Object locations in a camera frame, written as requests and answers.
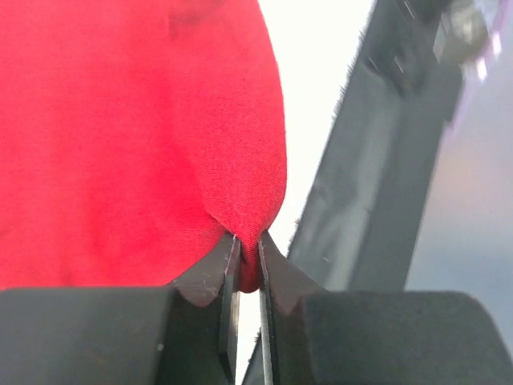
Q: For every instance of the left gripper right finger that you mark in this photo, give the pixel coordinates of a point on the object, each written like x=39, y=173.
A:
x=310, y=335

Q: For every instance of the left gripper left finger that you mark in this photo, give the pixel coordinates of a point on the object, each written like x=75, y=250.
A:
x=181, y=333

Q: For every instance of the red t shirt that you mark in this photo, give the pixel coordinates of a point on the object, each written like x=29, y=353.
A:
x=134, y=134

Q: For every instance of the floral patterned table mat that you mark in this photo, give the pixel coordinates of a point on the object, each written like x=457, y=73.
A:
x=315, y=43

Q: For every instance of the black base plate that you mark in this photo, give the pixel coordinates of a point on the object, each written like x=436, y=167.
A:
x=360, y=222

